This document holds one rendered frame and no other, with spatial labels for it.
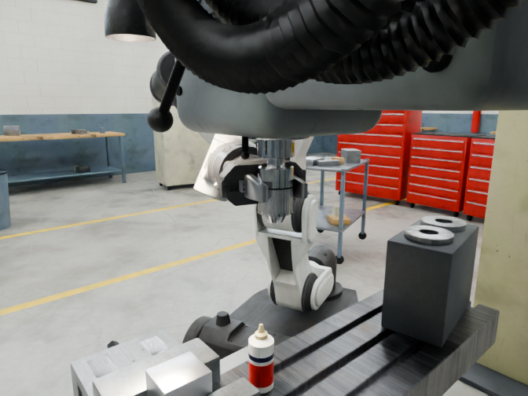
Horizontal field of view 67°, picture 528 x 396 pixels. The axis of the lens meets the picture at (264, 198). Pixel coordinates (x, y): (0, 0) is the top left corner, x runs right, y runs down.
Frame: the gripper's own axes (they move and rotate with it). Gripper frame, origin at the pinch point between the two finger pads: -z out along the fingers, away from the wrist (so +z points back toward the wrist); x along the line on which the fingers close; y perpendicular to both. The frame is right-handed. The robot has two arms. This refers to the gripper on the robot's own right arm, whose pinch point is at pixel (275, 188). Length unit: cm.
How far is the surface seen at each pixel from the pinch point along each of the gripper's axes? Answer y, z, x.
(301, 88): -11.9, -18.4, -6.4
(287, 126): -8.6, -11.3, -4.0
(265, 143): -6.0, -1.2, -2.0
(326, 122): -8.8, -9.7, 1.3
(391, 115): 6, 391, 351
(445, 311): 26.0, 1.4, 35.0
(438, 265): 17.5, 3.1, 33.9
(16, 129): 31, 691, -131
